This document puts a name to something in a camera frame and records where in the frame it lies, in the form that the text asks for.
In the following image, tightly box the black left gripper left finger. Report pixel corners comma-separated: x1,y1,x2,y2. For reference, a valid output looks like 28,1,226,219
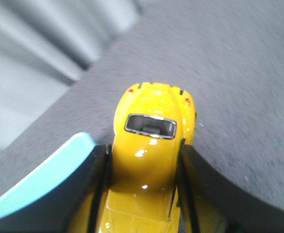
0,145,111,233

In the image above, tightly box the light blue storage box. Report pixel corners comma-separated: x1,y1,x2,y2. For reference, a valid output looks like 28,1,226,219
0,132,96,219

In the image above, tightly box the grey pleated curtain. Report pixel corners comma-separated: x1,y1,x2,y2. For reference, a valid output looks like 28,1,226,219
0,0,150,153

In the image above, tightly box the yellow toy beetle car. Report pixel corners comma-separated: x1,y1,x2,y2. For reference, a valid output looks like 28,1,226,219
66,82,227,233

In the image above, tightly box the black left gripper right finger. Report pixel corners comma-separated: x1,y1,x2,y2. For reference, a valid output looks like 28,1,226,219
176,140,284,233

